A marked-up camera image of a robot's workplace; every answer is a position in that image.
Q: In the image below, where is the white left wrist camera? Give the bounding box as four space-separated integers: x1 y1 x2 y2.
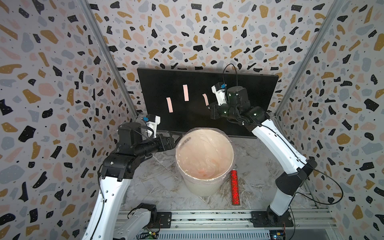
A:
142 114 161 139

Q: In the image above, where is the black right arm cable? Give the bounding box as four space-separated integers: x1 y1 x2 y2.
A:
221 62 345 240

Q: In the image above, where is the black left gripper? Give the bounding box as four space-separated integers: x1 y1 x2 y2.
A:
135 132 183 160

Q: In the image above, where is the pink sticky note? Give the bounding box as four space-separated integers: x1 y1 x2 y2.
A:
202 94 209 106
183 85 190 102
166 97 174 113

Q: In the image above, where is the aluminium frame post right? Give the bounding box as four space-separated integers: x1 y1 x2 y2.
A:
274 0 344 117

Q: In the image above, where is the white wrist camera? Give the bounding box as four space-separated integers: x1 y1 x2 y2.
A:
211 82 227 106
142 114 161 139

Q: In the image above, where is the aluminium frame post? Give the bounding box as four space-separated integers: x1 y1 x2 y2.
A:
78 0 138 119
274 0 344 117

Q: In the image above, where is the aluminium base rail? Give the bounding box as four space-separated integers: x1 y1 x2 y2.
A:
134 209 342 240

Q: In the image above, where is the red glitter tube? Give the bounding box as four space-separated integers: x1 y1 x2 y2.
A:
230 169 240 206

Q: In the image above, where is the cream bin with plastic liner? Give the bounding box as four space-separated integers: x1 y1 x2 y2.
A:
176 128 236 197

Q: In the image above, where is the aluminium frame post left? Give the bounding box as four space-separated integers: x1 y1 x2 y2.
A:
78 0 138 119

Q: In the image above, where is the black computer monitor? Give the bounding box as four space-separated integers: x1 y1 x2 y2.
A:
137 68 279 138

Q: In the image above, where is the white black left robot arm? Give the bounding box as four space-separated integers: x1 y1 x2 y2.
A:
83 122 181 240

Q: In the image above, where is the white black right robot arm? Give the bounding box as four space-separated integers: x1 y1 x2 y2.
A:
209 83 317 222

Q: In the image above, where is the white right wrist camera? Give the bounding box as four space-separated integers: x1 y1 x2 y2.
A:
211 82 227 106

